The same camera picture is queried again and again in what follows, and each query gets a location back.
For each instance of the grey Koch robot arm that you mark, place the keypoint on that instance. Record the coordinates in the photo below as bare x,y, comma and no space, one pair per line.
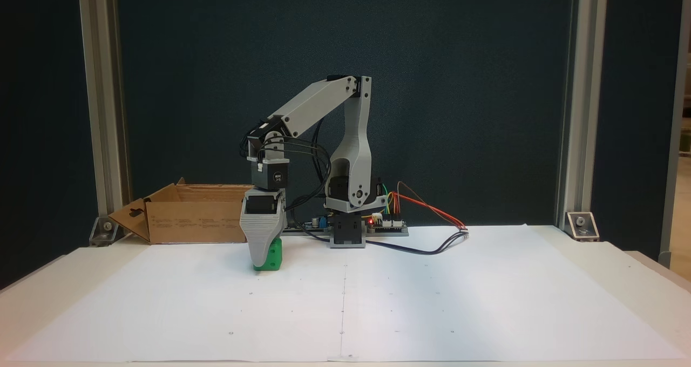
353,156

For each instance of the green die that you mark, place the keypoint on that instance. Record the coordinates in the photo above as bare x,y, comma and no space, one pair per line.
275,256

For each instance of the white paper sheet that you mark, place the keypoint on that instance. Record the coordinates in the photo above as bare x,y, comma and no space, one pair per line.
432,302

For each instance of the blue component circuit board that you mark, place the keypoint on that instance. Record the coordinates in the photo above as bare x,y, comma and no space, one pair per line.
316,224

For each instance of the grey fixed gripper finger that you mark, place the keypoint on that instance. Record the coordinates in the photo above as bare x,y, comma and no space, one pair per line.
262,232

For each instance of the grey frame post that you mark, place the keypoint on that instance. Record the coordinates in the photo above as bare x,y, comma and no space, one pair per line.
675,140

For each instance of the circuit board with red LED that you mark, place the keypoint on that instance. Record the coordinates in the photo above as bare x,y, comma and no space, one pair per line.
388,226

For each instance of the brown cardboard box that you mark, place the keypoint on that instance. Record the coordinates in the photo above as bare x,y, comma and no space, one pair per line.
189,221

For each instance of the metal corner bracket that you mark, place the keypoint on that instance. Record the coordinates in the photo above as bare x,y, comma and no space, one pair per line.
582,225
105,231

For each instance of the aluminium frame post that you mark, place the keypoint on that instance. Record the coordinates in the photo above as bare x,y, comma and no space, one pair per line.
102,86
583,86

